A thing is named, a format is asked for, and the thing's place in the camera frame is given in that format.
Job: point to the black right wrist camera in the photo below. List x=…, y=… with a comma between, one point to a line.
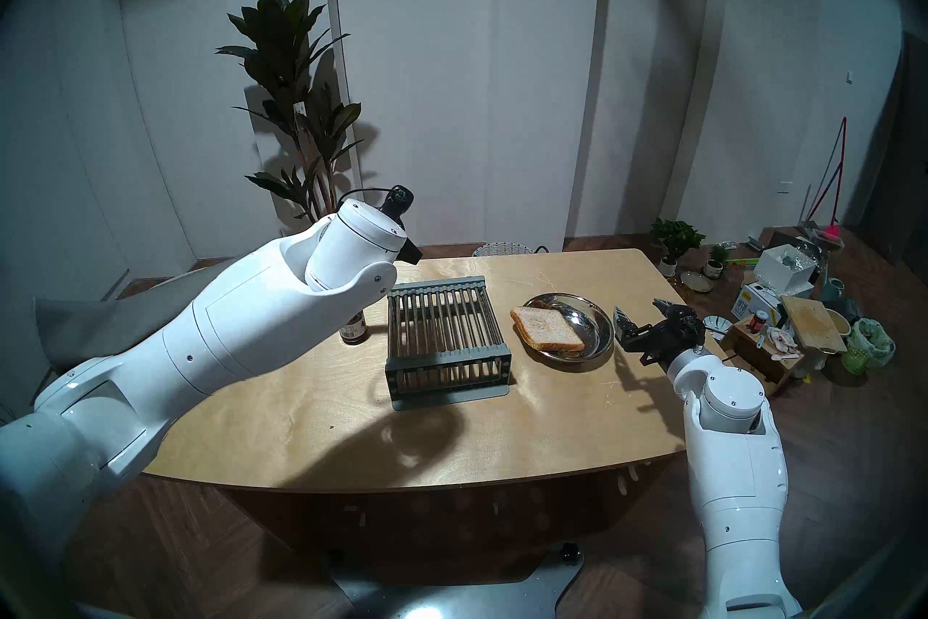
x=685, y=320

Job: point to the bushy small potted plant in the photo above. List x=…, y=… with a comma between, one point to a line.
x=676, y=237

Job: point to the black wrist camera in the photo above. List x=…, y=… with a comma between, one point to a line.
x=401, y=200
x=685, y=320

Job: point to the green plastic stick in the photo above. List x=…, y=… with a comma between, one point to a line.
x=744, y=260

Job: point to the white pink crumpled cloth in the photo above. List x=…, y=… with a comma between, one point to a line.
x=784, y=340

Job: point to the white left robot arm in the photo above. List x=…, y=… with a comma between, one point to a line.
x=217, y=335

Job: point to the glass jam jar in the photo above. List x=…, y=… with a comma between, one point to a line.
x=355, y=333

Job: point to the brown cardboard box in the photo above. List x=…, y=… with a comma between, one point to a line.
x=761, y=360

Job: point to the tiny potted plant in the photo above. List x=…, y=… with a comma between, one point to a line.
x=714, y=258

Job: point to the wooden cutting board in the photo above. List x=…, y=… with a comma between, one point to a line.
x=812, y=324

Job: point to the teal ceramic jug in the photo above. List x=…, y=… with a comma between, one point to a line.
x=834, y=291

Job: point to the pale ceramic plate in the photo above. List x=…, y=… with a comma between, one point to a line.
x=696, y=282

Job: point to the grey dish rack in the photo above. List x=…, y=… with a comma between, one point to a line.
x=449, y=284

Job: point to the white open box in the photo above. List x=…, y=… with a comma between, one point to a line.
x=783, y=277

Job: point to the cream round pot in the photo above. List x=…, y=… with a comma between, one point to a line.
x=839, y=324

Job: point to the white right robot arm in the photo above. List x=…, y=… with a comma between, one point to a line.
x=739, y=480

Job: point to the white plastic spoon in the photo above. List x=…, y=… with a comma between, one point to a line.
x=786, y=356

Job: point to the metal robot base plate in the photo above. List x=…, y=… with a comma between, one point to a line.
x=449, y=599

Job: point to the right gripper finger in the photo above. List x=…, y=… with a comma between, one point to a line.
x=664, y=306
x=623, y=322

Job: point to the pink dustpan brush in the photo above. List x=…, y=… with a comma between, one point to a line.
x=828, y=237

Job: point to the shiny metal plate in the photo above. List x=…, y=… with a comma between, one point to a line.
x=580, y=316

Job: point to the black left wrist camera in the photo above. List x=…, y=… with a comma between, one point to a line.
x=401, y=200

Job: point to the white and yellow carton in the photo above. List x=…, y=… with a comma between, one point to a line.
x=750, y=302

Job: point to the patterned small plate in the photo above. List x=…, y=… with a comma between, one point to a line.
x=718, y=324

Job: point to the green mesh bag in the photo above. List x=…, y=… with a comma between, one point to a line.
x=868, y=345

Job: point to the tall potted plant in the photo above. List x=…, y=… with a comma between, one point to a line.
x=279, y=37

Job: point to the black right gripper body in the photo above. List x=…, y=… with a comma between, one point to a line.
x=652, y=343

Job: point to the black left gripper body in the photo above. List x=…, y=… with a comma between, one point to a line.
x=409, y=251

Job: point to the slice of bread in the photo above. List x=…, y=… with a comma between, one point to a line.
x=547, y=327

